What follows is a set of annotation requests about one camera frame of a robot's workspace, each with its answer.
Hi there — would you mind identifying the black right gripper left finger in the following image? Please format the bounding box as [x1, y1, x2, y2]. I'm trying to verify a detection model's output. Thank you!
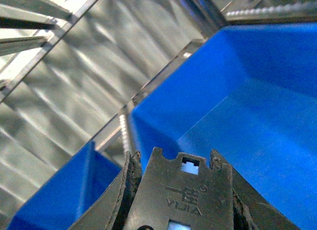
[70, 151, 142, 230]

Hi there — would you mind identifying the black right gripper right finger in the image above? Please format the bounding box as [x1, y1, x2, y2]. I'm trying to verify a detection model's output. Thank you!
[210, 149, 302, 230]

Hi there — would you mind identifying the black button contact block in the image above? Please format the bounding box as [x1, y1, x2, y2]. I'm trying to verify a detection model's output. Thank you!
[124, 147, 234, 230]

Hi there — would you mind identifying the blue plastic bin left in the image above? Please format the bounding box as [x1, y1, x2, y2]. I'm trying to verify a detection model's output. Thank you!
[7, 141, 121, 230]

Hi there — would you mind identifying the blue plastic bin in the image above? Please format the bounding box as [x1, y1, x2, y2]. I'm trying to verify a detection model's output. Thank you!
[130, 23, 317, 230]
[7, 141, 121, 230]

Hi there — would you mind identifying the white roller track strip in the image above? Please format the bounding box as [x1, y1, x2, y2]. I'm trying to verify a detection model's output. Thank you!
[119, 114, 131, 152]

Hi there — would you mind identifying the blue plastic bin right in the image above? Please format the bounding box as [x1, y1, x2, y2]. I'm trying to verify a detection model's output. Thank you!
[130, 23, 317, 230]

